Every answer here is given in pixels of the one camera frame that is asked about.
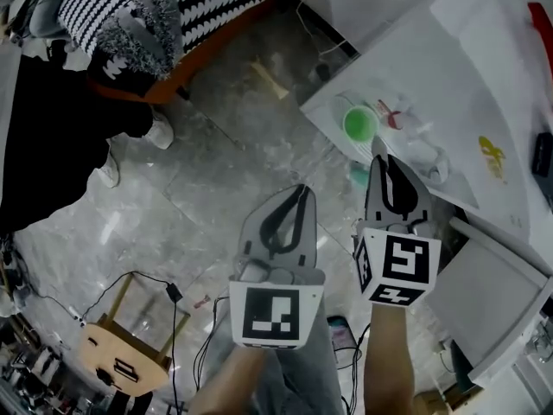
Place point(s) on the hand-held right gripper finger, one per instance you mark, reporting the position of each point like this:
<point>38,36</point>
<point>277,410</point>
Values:
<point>417,197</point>
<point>376,184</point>

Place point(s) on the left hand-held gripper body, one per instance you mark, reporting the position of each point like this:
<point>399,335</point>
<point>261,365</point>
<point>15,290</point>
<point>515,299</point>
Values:
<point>272,314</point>

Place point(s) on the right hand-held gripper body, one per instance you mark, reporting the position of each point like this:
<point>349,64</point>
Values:
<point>406,257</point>

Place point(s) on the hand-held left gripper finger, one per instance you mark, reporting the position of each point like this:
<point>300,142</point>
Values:
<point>255,231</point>
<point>310,231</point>

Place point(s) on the green cup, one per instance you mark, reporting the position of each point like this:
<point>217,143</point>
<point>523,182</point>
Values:
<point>359,123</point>

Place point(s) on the white item with red ribbon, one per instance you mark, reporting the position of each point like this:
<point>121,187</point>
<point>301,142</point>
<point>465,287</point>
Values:
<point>395,113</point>

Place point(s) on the person's left forearm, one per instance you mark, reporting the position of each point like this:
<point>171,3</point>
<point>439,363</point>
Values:
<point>233,383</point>

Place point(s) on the person's right forearm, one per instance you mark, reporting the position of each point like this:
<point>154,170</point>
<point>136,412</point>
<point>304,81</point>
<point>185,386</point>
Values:
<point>389,357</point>

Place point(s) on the teal plastic container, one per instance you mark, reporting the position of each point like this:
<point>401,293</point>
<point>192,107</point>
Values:
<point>358,179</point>

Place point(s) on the person's jeans leg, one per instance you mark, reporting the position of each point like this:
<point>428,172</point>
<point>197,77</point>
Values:
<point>307,374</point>

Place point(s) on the white cabinet drawer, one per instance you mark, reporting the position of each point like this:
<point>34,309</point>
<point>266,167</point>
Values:
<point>488,296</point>

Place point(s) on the black power adapter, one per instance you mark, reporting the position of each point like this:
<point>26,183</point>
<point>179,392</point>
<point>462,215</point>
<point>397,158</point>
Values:
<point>173,293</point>

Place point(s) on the black electronic device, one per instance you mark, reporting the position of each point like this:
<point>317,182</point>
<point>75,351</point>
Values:
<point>542,156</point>

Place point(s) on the wooden stick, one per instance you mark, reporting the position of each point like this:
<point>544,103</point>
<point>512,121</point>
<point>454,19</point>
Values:
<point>270,79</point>

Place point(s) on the wooden stool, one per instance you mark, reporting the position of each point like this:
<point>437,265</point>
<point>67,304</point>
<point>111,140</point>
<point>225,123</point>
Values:
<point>125,357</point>

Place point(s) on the red object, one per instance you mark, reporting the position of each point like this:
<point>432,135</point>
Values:
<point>542,24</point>

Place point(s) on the black and white patterned blanket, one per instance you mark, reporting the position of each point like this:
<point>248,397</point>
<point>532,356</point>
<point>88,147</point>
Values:
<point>129,20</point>

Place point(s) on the orange sofa frame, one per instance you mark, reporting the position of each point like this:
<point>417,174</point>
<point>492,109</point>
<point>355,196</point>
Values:
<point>207,50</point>

